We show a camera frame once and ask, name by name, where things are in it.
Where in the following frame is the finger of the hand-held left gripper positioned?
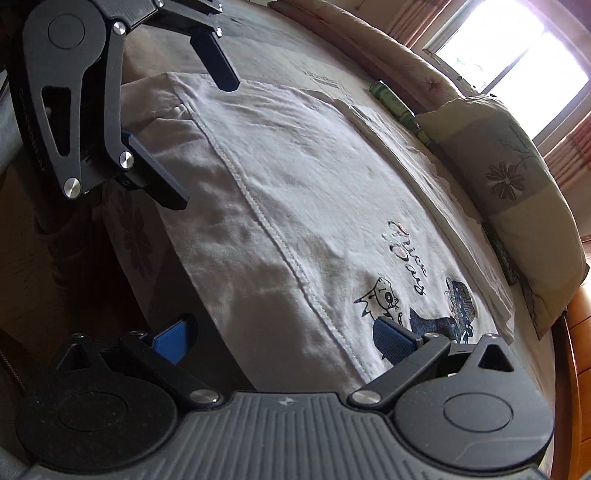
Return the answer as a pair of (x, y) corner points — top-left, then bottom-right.
(22, 22), (191, 212)
(151, 0), (242, 92)

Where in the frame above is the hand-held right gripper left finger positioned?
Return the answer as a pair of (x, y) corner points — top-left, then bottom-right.
(55, 314), (222, 410)

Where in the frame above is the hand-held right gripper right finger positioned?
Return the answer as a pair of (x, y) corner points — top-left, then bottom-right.
(346, 318), (515, 410)

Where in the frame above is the white printed t-shirt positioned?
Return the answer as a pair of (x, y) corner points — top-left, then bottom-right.
(99, 71), (515, 393)

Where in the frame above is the person's grey clothing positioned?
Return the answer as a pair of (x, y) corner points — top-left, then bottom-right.
(0, 69), (28, 171)

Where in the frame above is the folded pink floral quilt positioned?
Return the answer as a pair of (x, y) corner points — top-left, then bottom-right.
(268, 0), (467, 100)

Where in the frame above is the floral cream pillow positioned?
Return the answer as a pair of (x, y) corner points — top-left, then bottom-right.
(416, 96), (589, 340)

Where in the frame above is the green glass bottle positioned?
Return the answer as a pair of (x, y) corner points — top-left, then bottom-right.
(369, 80), (435, 148)

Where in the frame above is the orange wooden headboard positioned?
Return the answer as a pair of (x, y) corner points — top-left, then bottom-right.
(551, 284), (591, 480)

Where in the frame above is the pink patterned curtain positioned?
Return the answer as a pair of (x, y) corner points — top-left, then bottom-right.
(402, 0), (467, 47)
(538, 124), (591, 250)

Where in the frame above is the window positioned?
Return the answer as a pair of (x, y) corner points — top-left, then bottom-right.
(422, 0), (591, 139)

